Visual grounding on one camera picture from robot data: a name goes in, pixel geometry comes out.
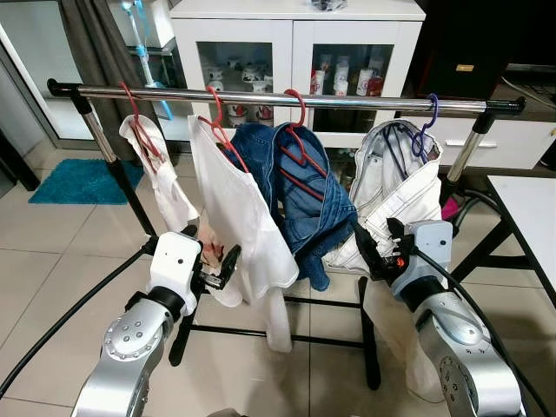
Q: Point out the teal rug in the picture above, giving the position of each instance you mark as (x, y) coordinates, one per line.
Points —
(82, 182)

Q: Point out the white garment with peach trim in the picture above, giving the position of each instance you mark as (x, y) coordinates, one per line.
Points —
(165, 187)

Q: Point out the pink vacuum cleaner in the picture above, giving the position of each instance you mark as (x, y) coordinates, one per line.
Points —
(452, 208)

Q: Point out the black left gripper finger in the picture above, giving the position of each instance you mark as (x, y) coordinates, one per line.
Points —
(189, 233)
(231, 263)

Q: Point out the dark grey curtain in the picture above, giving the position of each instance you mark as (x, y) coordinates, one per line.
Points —
(95, 43)

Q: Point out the white table black legs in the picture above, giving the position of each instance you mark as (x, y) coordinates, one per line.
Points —
(532, 204)

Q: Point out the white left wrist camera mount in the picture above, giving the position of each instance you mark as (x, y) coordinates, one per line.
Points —
(174, 261)

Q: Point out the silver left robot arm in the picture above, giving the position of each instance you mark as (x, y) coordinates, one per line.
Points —
(130, 347)

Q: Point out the white glass door cabinet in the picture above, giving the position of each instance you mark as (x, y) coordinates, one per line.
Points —
(295, 43)

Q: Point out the blue denim garment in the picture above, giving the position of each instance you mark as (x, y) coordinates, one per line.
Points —
(321, 208)

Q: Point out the purple hanger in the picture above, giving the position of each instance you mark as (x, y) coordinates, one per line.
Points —
(437, 113)

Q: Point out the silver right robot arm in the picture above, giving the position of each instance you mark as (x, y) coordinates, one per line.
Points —
(460, 347)

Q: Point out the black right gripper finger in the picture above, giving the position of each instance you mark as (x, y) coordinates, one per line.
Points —
(367, 250)
(396, 230)

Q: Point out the red bottle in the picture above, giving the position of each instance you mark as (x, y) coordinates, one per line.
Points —
(376, 85)

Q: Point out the long white shirt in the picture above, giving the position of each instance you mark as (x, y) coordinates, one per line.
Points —
(243, 226)

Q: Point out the chrome black clothes rack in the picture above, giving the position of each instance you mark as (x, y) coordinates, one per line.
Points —
(365, 102)

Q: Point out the white denim jacket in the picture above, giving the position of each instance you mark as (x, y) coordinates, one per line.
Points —
(408, 187)

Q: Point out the black speaker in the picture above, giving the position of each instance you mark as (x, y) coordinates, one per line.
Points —
(460, 43)

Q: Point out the white blue mop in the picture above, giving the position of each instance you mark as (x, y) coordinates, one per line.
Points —
(142, 52)

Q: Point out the white bottle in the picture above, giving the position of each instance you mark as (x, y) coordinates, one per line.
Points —
(342, 78)

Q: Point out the black television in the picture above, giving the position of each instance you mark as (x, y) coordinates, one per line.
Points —
(534, 30)

